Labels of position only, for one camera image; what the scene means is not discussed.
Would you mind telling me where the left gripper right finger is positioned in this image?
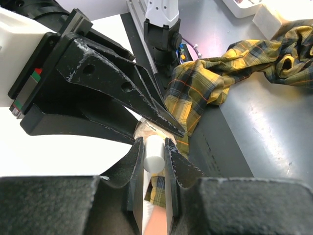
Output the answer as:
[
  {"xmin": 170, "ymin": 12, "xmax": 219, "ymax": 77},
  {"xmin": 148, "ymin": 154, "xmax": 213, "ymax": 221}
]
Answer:
[{"xmin": 164, "ymin": 138, "xmax": 205, "ymax": 235}]

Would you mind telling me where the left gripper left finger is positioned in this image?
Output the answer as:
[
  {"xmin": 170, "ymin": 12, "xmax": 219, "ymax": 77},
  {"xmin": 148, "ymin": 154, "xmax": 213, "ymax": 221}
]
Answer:
[{"xmin": 101, "ymin": 138, "xmax": 144, "ymax": 235}]

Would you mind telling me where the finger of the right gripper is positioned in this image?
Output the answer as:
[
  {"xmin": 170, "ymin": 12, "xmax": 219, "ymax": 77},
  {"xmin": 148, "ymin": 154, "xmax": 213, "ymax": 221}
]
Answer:
[
  {"xmin": 56, "ymin": 33, "xmax": 184, "ymax": 137},
  {"xmin": 78, "ymin": 96, "xmax": 138, "ymax": 144}
]

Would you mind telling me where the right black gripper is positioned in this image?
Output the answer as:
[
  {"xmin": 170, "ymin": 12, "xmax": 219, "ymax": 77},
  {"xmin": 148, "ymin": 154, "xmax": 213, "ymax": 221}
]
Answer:
[{"xmin": 8, "ymin": 9, "xmax": 130, "ymax": 139}]

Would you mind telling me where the mannequin hand with painted nails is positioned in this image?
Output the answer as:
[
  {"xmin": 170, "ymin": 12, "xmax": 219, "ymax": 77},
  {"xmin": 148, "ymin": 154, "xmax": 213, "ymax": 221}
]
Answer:
[{"xmin": 144, "ymin": 206, "xmax": 168, "ymax": 235}]

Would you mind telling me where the right control board yellow connector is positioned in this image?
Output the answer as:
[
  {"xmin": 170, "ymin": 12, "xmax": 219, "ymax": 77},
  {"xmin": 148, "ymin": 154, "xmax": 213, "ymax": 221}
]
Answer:
[{"xmin": 178, "ymin": 44, "xmax": 192, "ymax": 62}]

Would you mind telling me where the yellow black plaid shirt sleeve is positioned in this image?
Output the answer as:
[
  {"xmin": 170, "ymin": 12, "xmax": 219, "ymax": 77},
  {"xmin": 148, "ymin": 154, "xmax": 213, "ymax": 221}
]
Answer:
[{"xmin": 144, "ymin": 24, "xmax": 313, "ymax": 209}]

